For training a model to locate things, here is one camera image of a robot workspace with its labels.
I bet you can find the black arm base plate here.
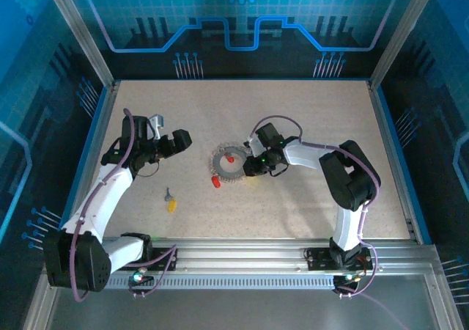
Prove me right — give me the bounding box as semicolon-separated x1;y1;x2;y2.
306;247;374;272
120;244;180;272

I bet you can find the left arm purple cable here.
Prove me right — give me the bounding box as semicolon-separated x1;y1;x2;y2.
68;108;180;304

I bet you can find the grey slotted cable duct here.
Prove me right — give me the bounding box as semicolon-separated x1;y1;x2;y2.
104;275;336;291

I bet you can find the large metal keyring disc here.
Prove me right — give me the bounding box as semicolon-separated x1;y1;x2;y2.
209;142;254;183

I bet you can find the aluminium frame post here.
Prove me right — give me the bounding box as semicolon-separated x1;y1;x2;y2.
39;0;117;89
368;0;443;89

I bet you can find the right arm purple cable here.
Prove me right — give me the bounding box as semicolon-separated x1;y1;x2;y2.
251;114;382;300

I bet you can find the aluminium mounting rail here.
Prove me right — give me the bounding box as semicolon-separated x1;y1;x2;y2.
102;236;440;278

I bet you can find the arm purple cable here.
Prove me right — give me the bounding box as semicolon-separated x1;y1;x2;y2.
251;114;382;300
68;108;180;304

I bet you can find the yellow key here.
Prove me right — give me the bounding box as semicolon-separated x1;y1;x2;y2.
163;186;179;214

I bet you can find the aluminium side rail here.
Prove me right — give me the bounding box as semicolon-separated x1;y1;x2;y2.
60;81;121;245
367;80;432;245

